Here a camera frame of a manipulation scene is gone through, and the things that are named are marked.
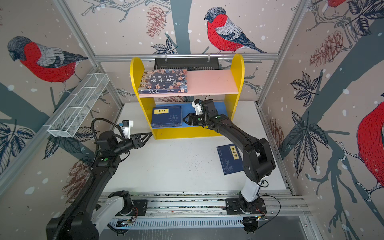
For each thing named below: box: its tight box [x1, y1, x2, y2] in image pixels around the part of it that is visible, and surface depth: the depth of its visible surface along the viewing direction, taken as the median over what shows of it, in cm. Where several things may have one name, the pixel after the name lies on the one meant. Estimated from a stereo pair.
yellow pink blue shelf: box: [131, 54, 245, 140], surface depth 76 cm
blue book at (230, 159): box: [216, 143, 244, 175], surface depth 92 cm
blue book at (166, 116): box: [151, 105, 182, 128], surface depth 92 cm
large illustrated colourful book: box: [138, 69, 188, 94], surface depth 73 cm
